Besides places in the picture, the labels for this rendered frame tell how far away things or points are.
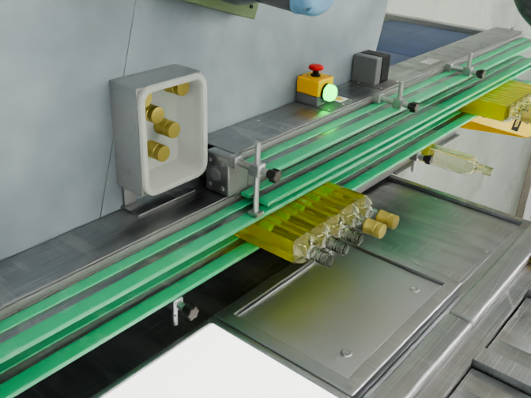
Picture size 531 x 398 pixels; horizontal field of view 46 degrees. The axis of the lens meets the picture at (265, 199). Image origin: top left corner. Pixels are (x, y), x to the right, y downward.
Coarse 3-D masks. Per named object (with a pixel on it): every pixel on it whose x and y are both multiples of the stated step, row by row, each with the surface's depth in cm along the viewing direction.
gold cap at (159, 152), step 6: (150, 144) 126; (156, 144) 126; (150, 150) 126; (156, 150) 125; (162, 150) 125; (168, 150) 126; (150, 156) 127; (156, 156) 125; (162, 156) 126; (168, 156) 127
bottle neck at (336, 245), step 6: (330, 240) 131; (336, 240) 130; (342, 240) 131; (324, 246) 132; (330, 246) 131; (336, 246) 130; (342, 246) 129; (348, 246) 131; (336, 252) 131; (342, 252) 129
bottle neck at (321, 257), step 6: (312, 246) 128; (312, 252) 127; (318, 252) 126; (324, 252) 126; (312, 258) 127; (318, 258) 126; (324, 258) 125; (330, 258) 127; (324, 264) 126; (330, 264) 127
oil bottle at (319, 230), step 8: (280, 208) 139; (288, 208) 139; (280, 216) 136; (288, 216) 136; (296, 216) 136; (304, 216) 136; (296, 224) 133; (304, 224) 133; (312, 224) 133; (320, 224) 133; (312, 232) 131; (320, 232) 131; (328, 232) 132; (320, 240) 131; (320, 248) 132
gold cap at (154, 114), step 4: (152, 104) 122; (148, 108) 121; (152, 108) 120; (156, 108) 120; (160, 108) 121; (148, 112) 120; (152, 112) 120; (156, 112) 120; (160, 112) 121; (148, 116) 120; (152, 116) 120; (156, 116) 121; (160, 116) 122; (148, 120) 121; (152, 120) 120; (156, 120) 121; (160, 120) 122
